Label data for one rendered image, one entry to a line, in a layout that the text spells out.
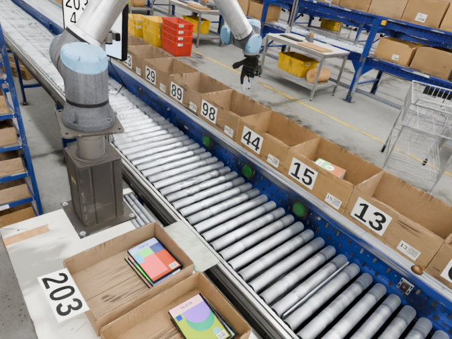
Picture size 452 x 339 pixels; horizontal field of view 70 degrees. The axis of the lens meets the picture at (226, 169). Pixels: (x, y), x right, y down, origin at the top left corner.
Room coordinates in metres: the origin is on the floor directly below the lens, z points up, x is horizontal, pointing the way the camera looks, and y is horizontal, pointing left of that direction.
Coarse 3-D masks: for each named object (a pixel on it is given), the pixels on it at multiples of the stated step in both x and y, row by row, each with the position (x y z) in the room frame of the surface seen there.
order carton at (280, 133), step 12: (240, 120) 1.76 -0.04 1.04; (252, 120) 1.86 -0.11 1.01; (264, 120) 1.94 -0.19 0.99; (276, 120) 1.94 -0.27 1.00; (288, 120) 1.88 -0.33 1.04; (240, 132) 1.75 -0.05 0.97; (264, 132) 1.96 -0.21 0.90; (276, 132) 1.92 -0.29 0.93; (288, 132) 1.86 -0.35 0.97; (300, 132) 1.80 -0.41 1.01; (312, 132) 1.75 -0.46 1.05; (240, 144) 1.74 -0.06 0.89; (264, 144) 1.61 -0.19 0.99; (276, 144) 1.55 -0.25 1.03; (288, 144) 1.84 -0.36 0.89; (264, 156) 1.60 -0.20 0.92; (276, 156) 1.54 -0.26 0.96; (276, 168) 1.53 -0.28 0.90
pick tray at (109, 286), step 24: (120, 240) 0.90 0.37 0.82; (144, 240) 0.97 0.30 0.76; (168, 240) 0.94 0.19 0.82; (72, 264) 0.75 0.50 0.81; (96, 264) 0.81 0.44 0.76; (120, 264) 0.83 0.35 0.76; (192, 264) 0.82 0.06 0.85; (96, 288) 0.71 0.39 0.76; (120, 288) 0.73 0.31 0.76; (144, 288) 0.74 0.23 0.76; (96, 312) 0.62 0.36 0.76; (120, 312) 0.60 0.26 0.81
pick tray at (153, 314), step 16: (176, 288) 0.72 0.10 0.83; (192, 288) 0.77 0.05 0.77; (208, 288) 0.75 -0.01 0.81; (144, 304) 0.63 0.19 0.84; (160, 304) 0.67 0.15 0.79; (176, 304) 0.70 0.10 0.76; (224, 304) 0.69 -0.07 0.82; (128, 320) 0.58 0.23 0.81; (144, 320) 0.62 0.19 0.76; (160, 320) 0.63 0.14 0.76; (240, 320) 0.63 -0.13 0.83; (112, 336) 0.54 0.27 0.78; (128, 336) 0.56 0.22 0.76; (144, 336) 0.57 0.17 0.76; (160, 336) 0.58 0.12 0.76; (176, 336) 0.58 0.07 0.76; (240, 336) 0.62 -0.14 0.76
